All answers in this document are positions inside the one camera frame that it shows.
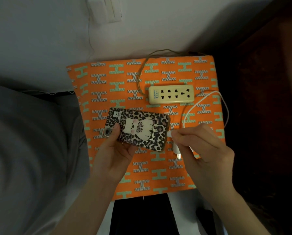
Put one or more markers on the person's right hand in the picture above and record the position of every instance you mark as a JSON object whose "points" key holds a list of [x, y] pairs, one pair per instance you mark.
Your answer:
{"points": [[209, 161]]}

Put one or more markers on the person's left hand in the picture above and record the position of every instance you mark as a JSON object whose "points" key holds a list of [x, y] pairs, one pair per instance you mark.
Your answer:
{"points": [[113, 159]]}

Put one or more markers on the person's right thumb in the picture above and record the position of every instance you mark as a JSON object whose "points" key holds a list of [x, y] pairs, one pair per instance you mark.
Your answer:
{"points": [[182, 141]]}

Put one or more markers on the person's left thumb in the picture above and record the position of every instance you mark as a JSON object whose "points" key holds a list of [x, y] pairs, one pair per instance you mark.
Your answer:
{"points": [[111, 139]]}

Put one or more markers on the phone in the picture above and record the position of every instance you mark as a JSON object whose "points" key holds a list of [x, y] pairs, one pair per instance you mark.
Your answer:
{"points": [[141, 128]]}

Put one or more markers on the person's left forearm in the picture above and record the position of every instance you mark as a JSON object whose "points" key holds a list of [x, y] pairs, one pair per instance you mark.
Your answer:
{"points": [[87, 208]]}

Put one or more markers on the person's right forearm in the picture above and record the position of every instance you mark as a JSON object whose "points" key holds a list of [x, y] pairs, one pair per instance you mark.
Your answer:
{"points": [[234, 212]]}

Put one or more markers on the white charger plug adapter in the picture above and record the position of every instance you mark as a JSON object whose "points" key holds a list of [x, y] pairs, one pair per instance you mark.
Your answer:
{"points": [[176, 150]]}

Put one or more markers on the cream power strip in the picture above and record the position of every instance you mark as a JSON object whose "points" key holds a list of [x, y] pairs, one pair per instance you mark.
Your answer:
{"points": [[171, 94]]}

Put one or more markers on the orange patterned table cloth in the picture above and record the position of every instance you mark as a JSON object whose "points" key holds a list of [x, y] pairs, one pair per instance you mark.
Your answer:
{"points": [[116, 78]]}

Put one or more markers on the person's grey clothing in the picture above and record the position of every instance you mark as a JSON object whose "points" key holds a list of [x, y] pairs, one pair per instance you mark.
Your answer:
{"points": [[31, 156]]}

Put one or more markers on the dark wooden furniture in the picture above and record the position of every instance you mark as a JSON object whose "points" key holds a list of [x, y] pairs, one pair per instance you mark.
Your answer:
{"points": [[270, 107]]}

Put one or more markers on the white wall fixture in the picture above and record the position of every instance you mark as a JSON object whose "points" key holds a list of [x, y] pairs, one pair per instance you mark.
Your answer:
{"points": [[104, 8]]}

